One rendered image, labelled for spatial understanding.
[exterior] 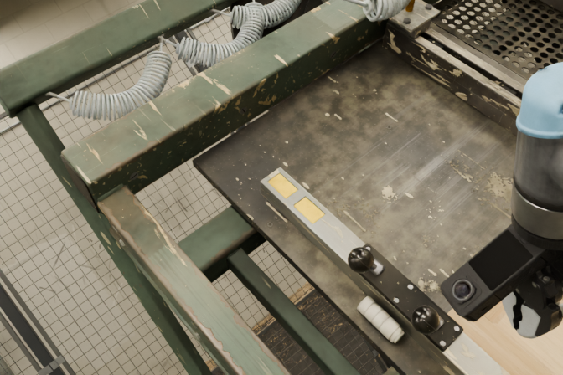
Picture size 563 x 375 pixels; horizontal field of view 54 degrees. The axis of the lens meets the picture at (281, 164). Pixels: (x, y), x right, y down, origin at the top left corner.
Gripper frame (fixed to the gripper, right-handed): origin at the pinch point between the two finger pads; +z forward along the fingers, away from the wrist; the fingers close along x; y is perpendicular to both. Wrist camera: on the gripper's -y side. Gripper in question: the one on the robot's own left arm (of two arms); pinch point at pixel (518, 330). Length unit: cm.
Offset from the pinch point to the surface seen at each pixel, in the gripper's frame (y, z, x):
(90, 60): -39, -2, 107
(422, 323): -8.0, 3.7, 8.2
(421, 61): 29, 7, 64
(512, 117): 35, 13, 43
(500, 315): 7.6, 19.3, 11.2
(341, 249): -10.2, 9.8, 29.4
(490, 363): 0.7, 17.6, 4.9
